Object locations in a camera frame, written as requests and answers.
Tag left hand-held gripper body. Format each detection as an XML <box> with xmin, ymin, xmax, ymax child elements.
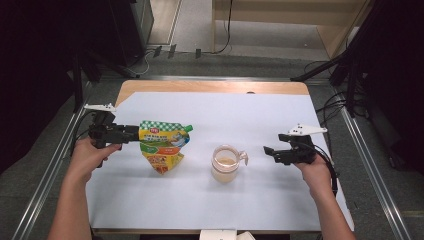
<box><xmin>83</xmin><ymin>103</ymin><xmax>126</xmax><ymax>150</ymax></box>

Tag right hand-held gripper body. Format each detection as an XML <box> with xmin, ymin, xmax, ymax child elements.
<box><xmin>278</xmin><ymin>123</ymin><xmax>328</xmax><ymax>166</ymax></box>

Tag yellow green spouted pouch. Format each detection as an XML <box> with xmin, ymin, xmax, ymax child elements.
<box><xmin>138</xmin><ymin>120</ymin><xmax>194</xmax><ymax>175</ymax></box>

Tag clear plastic measuring cup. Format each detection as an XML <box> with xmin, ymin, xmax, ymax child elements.
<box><xmin>210</xmin><ymin>144</ymin><xmax>249</xmax><ymax>184</ymax></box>

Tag person's right hand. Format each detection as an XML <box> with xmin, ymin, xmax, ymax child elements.
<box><xmin>294</xmin><ymin>154</ymin><xmax>335</xmax><ymax>202</ymax></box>

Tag person's left hand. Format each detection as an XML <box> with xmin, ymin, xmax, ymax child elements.
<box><xmin>65</xmin><ymin>137</ymin><xmax>123</xmax><ymax>184</ymax></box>

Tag black metal stand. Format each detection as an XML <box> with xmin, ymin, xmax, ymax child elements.
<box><xmin>70</xmin><ymin>46</ymin><xmax>134</xmax><ymax>114</ymax></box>

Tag white paper sheet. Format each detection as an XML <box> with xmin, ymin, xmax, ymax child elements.
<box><xmin>85</xmin><ymin>91</ymin><xmax>355</xmax><ymax>233</ymax></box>

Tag black cabinet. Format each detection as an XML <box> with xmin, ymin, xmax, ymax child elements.
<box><xmin>109</xmin><ymin>0</ymin><xmax>155</xmax><ymax>68</ymax></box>

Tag black tripod stand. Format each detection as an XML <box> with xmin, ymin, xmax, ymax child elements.
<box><xmin>289</xmin><ymin>0</ymin><xmax>381</xmax><ymax>118</ymax></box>

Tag light wooden shelf unit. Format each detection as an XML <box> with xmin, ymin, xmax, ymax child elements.
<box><xmin>211</xmin><ymin>0</ymin><xmax>373</xmax><ymax>60</ymax></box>

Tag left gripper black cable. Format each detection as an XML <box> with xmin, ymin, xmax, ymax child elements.
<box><xmin>70</xmin><ymin>111</ymin><xmax>98</xmax><ymax>158</ymax></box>

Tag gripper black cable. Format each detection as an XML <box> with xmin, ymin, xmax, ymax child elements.
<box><xmin>70</xmin><ymin>111</ymin><xmax>98</xmax><ymax>158</ymax></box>
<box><xmin>313</xmin><ymin>146</ymin><xmax>340</xmax><ymax>198</ymax></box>

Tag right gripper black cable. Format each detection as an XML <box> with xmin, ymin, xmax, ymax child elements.
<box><xmin>313</xmin><ymin>146</ymin><xmax>340</xmax><ymax>198</ymax></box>

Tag black floor cables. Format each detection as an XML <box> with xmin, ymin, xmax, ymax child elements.
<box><xmin>303</xmin><ymin>59</ymin><xmax>368</xmax><ymax>158</ymax></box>

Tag white floor cable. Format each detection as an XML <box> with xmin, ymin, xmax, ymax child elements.
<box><xmin>128</xmin><ymin>49</ymin><xmax>152</xmax><ymax>76</ymax></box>

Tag metal floor rail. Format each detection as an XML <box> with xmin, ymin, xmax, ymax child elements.
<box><xmin>99</xmin><ymin>74</ymin><xmax>334</xmax><ymax>83</ymax></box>
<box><xmin>11</xmin><ymin>83</ymin><xmax>94</xmax><ymax>240</ymax></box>
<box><xmin>339</xmin><ymin>106</ymin><xmax>414</xmax><ymax>240</ymax></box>

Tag hanging black cable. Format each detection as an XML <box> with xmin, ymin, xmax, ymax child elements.
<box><xmin>203</xmin><ymin>0</ymin><xmax>234</xmax><ymax>56</ymax></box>

